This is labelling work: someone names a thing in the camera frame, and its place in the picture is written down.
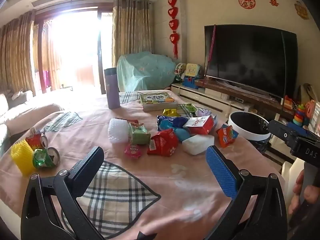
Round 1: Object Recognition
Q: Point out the yellow toy box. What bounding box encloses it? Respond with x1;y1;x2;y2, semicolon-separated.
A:
185;63;201;78

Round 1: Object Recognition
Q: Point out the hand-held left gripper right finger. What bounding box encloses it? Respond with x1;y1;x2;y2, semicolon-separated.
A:
204;145;288;240

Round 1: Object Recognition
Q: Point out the round red wall sticker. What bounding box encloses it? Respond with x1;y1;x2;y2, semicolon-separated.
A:
238;0;256;9

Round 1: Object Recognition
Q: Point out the white television stand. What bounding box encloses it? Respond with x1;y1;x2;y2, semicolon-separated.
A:
171;80;297;137

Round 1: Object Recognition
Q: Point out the teal dust cover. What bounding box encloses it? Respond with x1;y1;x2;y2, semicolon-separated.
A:
117;51;177;93

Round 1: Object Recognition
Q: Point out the person's right hand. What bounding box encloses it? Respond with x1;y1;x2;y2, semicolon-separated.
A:
287;169;305;215

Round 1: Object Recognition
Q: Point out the yellow foam net sleeve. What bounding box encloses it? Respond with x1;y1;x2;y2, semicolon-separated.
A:
10;140;36;176

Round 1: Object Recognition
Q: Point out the blue snack packet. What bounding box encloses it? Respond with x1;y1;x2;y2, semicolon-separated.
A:
157;115;188;133

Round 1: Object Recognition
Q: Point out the red and white carton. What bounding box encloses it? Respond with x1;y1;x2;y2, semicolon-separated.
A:
183;116;215;135

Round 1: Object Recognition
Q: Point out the red toy house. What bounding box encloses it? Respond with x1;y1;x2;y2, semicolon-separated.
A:
283;95;295;111

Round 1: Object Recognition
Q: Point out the beige patterned curtain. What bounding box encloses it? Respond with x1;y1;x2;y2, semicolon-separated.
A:
0;10;36;97
112;0;154;92

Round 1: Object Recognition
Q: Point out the teal plastic wrapper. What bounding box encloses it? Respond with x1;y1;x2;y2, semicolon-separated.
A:
174;127;191;142

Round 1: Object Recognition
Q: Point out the crushed red can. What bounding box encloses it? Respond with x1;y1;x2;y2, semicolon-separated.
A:
25;132;48;151

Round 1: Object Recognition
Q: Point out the beige sofa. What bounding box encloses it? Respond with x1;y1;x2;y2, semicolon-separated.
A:
0;89;64;143

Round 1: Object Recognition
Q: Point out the green foil packet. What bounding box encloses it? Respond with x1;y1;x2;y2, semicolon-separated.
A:
177;103;198;118

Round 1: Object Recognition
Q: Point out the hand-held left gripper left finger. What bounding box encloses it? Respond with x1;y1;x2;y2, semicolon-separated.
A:
21;146;105;240

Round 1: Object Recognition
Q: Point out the pink stick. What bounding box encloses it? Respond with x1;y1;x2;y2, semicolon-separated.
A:
203;25;217;88

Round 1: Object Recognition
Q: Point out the purple and white packet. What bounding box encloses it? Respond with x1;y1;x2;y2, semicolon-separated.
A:
196;107;217;121

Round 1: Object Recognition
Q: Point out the red heart hanging decoration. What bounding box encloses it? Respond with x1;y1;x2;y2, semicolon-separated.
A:
167;0;181;59

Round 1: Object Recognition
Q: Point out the colourful picture book box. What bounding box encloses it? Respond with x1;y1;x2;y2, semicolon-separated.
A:
138;92;178;112

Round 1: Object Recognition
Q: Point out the crushed green can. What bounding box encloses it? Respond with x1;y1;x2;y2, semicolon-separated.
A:
32;147;60;170

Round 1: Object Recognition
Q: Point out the rainbow stacking ring toy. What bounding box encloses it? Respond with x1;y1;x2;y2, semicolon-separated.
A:
293;104;307;127

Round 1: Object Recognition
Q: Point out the gold foil packet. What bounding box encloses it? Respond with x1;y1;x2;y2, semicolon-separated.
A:
162;108;181;118

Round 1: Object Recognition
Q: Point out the round cage ball toy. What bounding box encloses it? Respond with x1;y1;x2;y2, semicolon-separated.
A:
175;62;187;77

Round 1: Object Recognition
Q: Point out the white foam net sleeve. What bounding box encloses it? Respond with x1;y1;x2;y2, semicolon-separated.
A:
108;117;131;145

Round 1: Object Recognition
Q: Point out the blue toy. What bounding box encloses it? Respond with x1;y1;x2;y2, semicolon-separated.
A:
182;76;201;89

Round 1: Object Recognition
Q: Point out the white foam block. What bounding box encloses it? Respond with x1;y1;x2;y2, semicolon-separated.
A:
182;134;215;155

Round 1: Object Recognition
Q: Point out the gold wall sticker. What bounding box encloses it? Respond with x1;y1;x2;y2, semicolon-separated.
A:
294;2;310;20

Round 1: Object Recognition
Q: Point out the green snack packet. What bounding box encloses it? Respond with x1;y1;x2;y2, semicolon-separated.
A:
128;123;151;145

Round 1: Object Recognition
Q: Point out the orange snack packet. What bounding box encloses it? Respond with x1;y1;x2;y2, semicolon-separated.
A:
216;124;240;148

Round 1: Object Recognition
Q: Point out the black flat television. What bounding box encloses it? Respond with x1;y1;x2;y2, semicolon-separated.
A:
204;24;299;99

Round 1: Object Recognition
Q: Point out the red snack packet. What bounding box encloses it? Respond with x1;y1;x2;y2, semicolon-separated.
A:
147;128;179;157

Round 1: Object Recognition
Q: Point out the purple thermos bottle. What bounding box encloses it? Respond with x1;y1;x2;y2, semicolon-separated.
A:
104;67;122;110

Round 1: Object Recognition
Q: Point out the pink round jelly cup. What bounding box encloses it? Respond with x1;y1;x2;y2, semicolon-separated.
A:
124;144;143;158

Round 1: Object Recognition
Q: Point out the pink blanket with plaid patches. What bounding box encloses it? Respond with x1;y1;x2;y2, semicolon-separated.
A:
0;89;285;240

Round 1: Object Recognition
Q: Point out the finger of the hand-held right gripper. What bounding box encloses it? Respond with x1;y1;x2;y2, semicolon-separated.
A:
268;120;301;153

